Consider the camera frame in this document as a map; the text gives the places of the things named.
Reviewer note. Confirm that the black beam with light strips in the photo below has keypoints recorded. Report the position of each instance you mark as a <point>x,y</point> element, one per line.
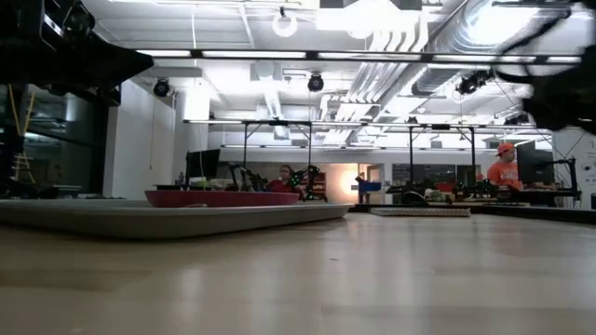
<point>312,55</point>

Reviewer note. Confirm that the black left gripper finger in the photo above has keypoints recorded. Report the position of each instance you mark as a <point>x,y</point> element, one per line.
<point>114,52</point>
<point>116,72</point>

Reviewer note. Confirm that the grey plastic tray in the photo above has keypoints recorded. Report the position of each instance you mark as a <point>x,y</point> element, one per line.
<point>163,221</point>

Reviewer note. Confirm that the black background rig frame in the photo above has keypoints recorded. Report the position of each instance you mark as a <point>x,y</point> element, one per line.
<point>245,153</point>
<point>410,153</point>

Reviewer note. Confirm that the person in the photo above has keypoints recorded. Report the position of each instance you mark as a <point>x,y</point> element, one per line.
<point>505,174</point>
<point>279,185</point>

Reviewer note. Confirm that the dark glass partition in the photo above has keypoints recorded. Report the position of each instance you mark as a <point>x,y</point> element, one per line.
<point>60,139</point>

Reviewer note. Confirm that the yellow wooden ladder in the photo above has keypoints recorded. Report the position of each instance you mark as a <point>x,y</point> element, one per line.
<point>21,163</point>

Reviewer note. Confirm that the red tool cabinet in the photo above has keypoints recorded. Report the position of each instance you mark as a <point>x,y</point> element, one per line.
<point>320,183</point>

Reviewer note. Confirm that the black background robot arm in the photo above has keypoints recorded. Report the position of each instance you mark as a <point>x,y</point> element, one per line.
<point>247,179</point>

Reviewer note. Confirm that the white board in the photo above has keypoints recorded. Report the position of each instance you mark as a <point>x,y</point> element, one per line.
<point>575,163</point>

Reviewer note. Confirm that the blue box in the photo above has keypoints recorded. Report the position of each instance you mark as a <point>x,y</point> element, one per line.
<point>370,186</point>

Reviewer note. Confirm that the black computer monitor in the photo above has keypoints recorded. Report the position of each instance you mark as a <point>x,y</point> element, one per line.
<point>202,163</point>
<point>535,163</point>

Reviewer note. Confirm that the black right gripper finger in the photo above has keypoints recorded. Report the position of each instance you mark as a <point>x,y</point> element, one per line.
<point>514,76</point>

